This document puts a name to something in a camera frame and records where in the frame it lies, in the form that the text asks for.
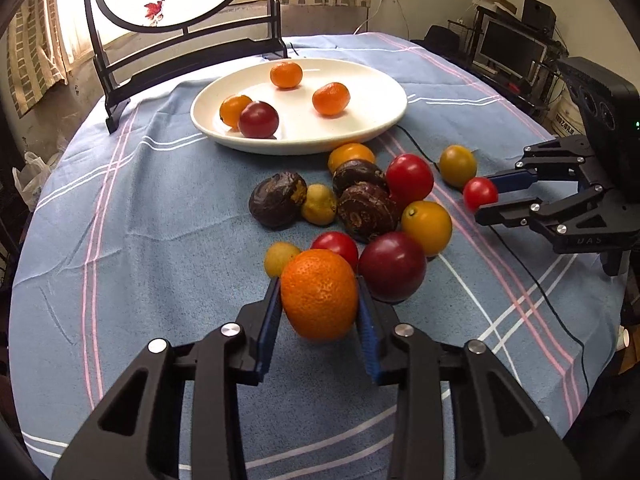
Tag dark wrinkled passion fruit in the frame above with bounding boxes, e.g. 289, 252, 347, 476
336, 183, 401, 244
332, 159, 389, 197
248, 171, 308, 231

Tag black speaker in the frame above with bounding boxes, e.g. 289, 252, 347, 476
522, 0, 557, 31

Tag yellow-green round fruit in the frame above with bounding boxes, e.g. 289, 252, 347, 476
264, 241, 303, 279
300, 183, 338, 226

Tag orange tangerine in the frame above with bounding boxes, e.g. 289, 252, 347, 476
312, 82, 351, 117
270, 61, 304, 90
280, 249, 360, 342

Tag white cable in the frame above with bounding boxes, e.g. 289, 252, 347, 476
355, 0, 386, 35

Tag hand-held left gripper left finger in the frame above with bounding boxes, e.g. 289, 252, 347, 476
51, 276, 285, 480

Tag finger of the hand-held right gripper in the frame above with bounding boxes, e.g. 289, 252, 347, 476
474, 182, 640, 277
481, 136, 608, 196

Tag computer monitor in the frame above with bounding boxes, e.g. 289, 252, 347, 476
474, 19, 550, 81

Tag white plastic bag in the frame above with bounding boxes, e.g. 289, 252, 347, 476
12, 150, 63, 211

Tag white plate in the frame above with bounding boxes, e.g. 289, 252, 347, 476
190, 58, 408, 156

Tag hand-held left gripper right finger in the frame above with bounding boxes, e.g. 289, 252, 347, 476
355, 276, 583, 480

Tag black hat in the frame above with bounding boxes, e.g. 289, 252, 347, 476
425, 25, 463, 56

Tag black computer rack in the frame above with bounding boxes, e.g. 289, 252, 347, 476
470, 5, 571, 111

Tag black cable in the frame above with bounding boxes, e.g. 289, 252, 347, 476
395, 125, 588, 401

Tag dark red plum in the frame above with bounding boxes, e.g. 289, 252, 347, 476
238, 101, 280, 139
357, 232, 428, 304

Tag blue striped tablecloth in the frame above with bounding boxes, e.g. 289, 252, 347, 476
9, 32, 628, 480

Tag white bucket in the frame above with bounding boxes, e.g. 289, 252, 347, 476
550, 95, 583, 136

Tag red cherry tomato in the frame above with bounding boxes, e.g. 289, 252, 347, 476
310, 231, 360, 271
385, 154, 435, 206
462, 177, 499, 213

